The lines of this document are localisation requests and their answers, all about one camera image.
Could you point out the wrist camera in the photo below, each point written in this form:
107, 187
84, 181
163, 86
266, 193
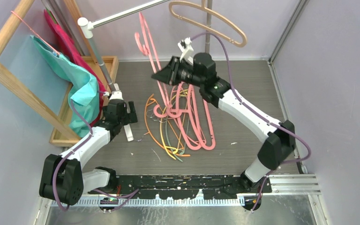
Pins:
186, 49
117, 93

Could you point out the green plastic hanger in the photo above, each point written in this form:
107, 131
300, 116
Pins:
169, 139

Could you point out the white garment rack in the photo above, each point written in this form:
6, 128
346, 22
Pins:
86, 26

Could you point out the pink red cloth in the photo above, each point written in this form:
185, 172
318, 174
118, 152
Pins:
66, 44

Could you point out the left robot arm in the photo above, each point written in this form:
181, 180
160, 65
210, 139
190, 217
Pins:
63, 179

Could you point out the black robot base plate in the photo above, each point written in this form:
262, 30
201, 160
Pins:
183, 190

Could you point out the yellow plastic hanger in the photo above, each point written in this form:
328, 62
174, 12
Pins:
174, 152

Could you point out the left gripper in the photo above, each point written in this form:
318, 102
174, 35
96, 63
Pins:
130, 117

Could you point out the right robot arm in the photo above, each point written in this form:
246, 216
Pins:
277, 137

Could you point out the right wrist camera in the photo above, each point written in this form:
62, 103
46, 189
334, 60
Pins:
186, 49

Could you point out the wooden drying rack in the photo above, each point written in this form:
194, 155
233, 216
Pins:
62, 135

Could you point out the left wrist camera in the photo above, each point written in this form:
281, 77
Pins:
117, 93

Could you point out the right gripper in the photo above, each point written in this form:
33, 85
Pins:
169, 74

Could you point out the teal cloth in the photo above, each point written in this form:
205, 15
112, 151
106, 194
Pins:
84, 93

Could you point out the pink plastic hanger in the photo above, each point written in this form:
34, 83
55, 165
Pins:
174, 111
200, 142
147, 48

